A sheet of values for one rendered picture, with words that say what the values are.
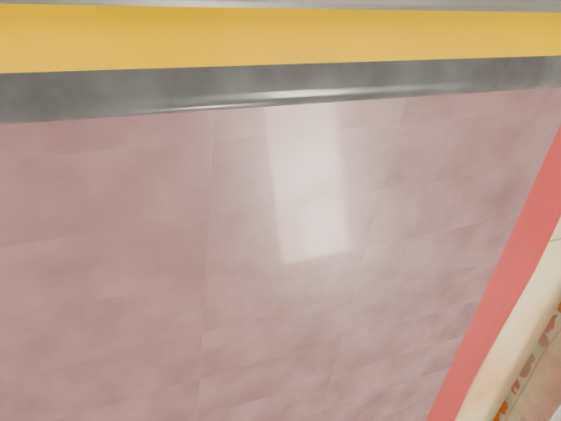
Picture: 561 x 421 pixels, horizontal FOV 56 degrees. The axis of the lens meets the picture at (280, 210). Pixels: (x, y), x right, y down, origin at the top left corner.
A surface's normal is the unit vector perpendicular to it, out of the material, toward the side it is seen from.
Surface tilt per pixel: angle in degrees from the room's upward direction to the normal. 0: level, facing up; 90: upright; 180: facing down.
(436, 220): 32
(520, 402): 90
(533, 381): 90
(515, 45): 43
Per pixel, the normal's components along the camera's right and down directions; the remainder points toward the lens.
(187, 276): 0.41, 0.55
